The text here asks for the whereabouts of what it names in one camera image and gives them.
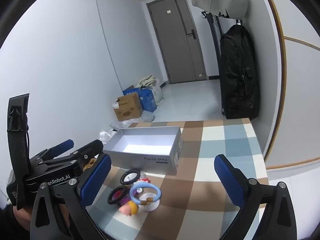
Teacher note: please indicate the grey cardboard box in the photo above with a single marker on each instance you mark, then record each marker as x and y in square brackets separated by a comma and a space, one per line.
[140, 160]

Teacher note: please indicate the person's left forearm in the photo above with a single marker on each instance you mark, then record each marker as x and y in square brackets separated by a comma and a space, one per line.
[6, 227]

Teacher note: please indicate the brown cardboard box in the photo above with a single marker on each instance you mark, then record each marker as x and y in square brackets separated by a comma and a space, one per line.
[128, 107]

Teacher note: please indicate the blue cardboard box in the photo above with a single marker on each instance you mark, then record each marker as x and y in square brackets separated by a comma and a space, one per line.
[147, 100]

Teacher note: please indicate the black hanging bag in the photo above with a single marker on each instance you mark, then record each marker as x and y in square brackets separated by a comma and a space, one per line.
[237, 75]

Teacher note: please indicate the white sack with cloth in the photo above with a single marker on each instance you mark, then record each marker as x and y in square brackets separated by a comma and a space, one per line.
[152, 85]

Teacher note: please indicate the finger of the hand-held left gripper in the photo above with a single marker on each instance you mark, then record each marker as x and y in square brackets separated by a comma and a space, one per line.
[90, 148]
[63, 145]

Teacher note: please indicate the white panel with wooden trim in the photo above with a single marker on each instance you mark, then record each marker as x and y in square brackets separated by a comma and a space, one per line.
[295, 92]

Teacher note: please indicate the black coat rack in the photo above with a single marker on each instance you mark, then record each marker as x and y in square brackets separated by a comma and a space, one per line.
[212, 30]

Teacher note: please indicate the white round disc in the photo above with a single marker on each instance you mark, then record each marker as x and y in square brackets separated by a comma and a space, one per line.
[150, 205]

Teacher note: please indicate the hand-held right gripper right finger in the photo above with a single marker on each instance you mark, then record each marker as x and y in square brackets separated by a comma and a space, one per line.
[228, 177]

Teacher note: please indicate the crumpled clear plastic bag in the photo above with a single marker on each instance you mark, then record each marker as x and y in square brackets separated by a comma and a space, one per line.
[106, 135]

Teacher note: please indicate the white plastic bag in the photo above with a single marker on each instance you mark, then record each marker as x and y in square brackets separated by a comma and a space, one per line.
[125, 124]

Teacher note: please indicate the red white charm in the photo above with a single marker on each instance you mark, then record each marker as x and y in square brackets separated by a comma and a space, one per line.
[145, 178]

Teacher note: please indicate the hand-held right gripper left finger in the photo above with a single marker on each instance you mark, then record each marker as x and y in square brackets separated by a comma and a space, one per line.
[95, 177]

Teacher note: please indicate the checkered tablecloth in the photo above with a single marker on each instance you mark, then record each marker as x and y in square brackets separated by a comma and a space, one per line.
[205, 155]

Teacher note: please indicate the person's left hand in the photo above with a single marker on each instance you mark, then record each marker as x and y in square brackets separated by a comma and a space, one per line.
[22, 217]

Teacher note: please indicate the grey door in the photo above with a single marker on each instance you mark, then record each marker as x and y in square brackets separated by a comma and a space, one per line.
[180, 42]

